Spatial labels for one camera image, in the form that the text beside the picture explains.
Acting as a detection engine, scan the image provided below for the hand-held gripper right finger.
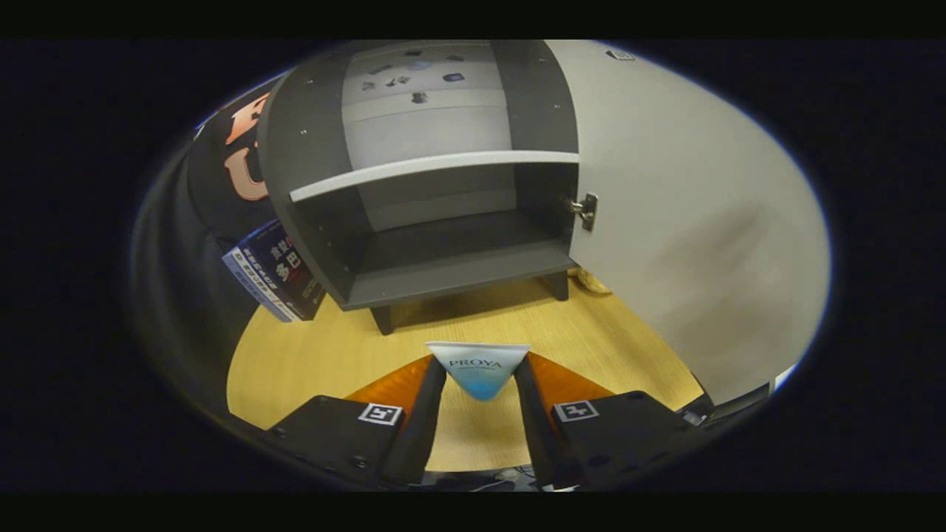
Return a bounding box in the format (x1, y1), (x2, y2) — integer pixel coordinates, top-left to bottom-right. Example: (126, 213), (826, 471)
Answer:
(514, 352), (703, 490)

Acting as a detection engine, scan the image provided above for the dark blue book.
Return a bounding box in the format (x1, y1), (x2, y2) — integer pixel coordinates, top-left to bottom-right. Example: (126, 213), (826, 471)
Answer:
(240, 218), (327, 321)

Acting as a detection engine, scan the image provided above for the beige cabinet door black handle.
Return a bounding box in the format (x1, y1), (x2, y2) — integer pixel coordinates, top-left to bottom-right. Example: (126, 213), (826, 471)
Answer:
(543, 41), (832, 406)

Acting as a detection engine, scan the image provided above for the blue white cosmetic tube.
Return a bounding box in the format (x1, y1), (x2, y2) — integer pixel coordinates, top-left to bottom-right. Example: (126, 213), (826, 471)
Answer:
(426, 341), (531, 402)

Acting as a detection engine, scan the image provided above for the black backdrop cloth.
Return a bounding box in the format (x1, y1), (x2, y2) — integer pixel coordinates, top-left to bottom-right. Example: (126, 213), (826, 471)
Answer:
(133, 70), (296, 415)

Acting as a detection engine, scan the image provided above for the light blue spine book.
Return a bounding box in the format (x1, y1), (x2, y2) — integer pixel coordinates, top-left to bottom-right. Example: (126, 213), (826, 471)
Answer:
(222, 248), (296, 324)

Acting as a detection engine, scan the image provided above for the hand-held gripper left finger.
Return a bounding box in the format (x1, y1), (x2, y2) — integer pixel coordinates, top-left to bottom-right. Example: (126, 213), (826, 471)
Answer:
(268, 355), (448, 488)

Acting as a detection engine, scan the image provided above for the grey cabinet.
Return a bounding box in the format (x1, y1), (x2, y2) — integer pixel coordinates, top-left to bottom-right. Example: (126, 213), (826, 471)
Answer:
(257, 41), (581, 335)

